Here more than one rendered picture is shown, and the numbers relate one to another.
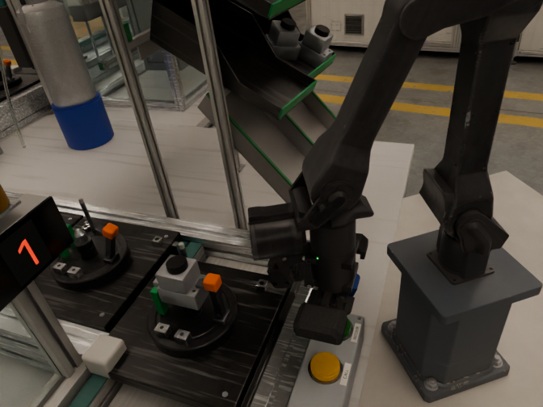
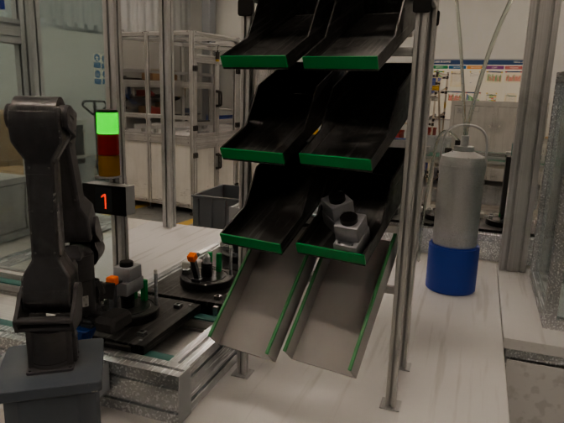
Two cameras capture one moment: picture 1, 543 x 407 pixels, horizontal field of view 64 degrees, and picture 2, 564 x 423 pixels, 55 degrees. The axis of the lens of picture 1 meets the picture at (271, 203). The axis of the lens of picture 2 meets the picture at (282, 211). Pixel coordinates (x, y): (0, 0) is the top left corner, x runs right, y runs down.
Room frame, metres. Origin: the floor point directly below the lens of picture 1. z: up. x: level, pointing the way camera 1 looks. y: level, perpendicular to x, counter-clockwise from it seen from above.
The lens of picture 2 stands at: (0.69, -1.03, 1.48)
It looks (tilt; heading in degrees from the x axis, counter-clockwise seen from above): 13 degrees down; 85
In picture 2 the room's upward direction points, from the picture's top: 2 degrees clockwise
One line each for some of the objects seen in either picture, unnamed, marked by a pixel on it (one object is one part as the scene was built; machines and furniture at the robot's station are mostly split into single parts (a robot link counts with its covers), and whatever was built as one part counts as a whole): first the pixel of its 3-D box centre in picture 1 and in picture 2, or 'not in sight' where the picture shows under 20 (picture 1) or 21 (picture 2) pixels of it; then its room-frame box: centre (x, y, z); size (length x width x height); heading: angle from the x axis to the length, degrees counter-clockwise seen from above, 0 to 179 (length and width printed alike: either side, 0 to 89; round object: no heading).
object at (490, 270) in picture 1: (461, 245); (52, 344); (0.42, -0.25, 1.09); 0.07 x 0.07 x 0.06; 12
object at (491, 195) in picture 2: not in sight; (509, 194); (3.75, 4.70, 0.40); 0.61 x 0.41 x 0.22; 147
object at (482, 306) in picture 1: (449, 310); (56, 421); (0.41, -0.25, 0.96); 0.15 x 0.15 x 0.20; 12
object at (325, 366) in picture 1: (325, 367); not in sight; (0.34, -0.04, 0.96); 0.04 x 0.04 x 0.02
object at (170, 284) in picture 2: (84, 245); (206, 267); (0.62, 0.35, 1.01); 0.24 x 0.24 x 0.13; 65
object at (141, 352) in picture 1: (195, 322); (127, 317); (0.45, 0.14, 0.96); 0.24 x 0.24 x 0.02; 65
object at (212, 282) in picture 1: (211, 295); (115, 292); (0.43, 0.10, 1.04); 0.04 x 0.02 x 0.08; 65
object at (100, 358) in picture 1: (106, 355); not in sight; (0.40, 0.27, 0.97); 0.05 x 0.05 x 0.04; 65
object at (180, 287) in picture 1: (175, 278); (129, 274); (0.46, 0.15, 1.06); 0.08 x 0.04 x 0.07; 65
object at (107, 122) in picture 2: not in sight; (107, 122); (0.39, 0.30, 1.38); 0.05 x 0.05 x 0.05
